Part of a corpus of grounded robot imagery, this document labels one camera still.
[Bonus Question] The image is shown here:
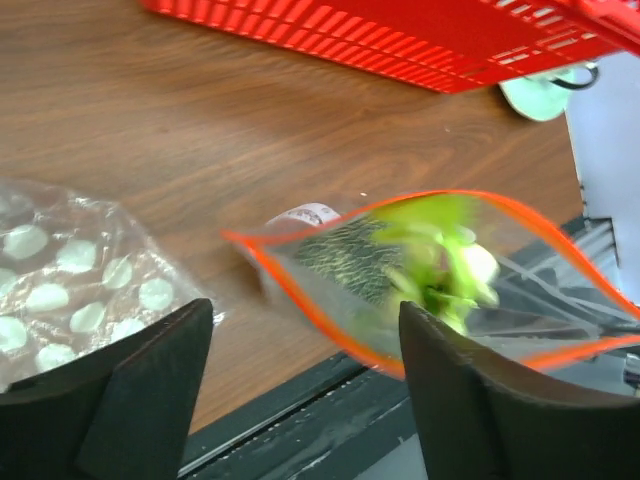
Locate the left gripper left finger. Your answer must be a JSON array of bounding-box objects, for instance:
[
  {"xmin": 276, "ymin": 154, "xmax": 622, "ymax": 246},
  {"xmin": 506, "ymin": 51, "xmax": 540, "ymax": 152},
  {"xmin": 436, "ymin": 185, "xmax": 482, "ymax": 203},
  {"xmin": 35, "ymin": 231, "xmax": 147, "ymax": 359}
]
[{"xmin": 1, "ymin": 299, "xmax": 214, "ymax": 479}]

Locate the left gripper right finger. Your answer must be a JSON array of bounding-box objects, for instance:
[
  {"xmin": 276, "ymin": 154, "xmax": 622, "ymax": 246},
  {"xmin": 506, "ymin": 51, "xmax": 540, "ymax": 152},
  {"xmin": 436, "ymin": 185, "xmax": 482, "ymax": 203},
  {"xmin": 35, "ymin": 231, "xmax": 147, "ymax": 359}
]
[{"xmin": 399, "ymin": 302, "xmax": 639, "ymax": 479}]

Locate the clear orange zip top bag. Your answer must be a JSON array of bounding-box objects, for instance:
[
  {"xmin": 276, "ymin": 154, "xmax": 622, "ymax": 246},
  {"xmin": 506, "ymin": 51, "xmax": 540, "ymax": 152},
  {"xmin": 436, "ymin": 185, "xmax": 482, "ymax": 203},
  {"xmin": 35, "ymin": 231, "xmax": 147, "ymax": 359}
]
[{"xmin": 224, "ymin": 190, "xmax": 639, "ymax": 378}]

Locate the green toy vegetable stick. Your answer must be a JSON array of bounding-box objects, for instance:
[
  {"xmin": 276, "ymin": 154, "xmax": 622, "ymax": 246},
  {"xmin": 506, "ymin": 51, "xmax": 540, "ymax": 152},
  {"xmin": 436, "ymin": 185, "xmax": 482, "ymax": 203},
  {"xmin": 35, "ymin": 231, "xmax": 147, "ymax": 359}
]
[{"xmin": 371, "ymin": 194, "xmax": 500, "ymax": 335}]

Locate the green toy melon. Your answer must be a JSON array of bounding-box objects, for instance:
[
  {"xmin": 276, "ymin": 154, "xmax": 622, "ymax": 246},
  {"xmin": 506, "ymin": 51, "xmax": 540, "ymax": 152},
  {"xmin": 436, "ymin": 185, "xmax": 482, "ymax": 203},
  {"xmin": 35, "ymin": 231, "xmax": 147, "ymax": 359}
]
[{"xmin": 294, "ymin": 217, "xmax": 403, "ymax": 306}]

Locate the clear bag with white dots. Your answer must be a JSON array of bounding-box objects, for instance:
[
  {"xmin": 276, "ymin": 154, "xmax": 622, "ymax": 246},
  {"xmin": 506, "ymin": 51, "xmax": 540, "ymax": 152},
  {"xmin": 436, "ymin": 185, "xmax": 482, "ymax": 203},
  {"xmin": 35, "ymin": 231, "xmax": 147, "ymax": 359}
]
[{"xmin": 1, "ymin": 178, "xmax": 217, "ymax": 393}]

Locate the mint green saucer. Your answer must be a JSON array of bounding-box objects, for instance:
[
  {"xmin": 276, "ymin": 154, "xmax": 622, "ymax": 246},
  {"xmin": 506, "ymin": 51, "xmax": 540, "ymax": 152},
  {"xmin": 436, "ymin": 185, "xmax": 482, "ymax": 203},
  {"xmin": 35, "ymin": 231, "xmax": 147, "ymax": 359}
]
[{"xmin": 499, "ymin": 76, "xmax": 572, "ymax": 122}]

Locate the cream enamel mug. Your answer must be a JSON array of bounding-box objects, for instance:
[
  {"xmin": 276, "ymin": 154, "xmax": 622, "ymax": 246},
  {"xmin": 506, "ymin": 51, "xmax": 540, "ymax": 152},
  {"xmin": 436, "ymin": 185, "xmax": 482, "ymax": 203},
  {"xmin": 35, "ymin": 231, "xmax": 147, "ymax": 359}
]
[{"xmin": 543, "ymin": 61, "xmax": 600, "ymax": 91}]

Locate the red plastic shopping basket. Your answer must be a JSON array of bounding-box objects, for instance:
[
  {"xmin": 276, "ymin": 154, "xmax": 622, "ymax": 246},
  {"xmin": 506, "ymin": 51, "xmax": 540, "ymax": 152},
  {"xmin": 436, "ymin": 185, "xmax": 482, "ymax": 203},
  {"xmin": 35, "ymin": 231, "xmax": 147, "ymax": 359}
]
[{"xmin": 143, "ymin": 0, "xmax": 639, "ymax": 94}]

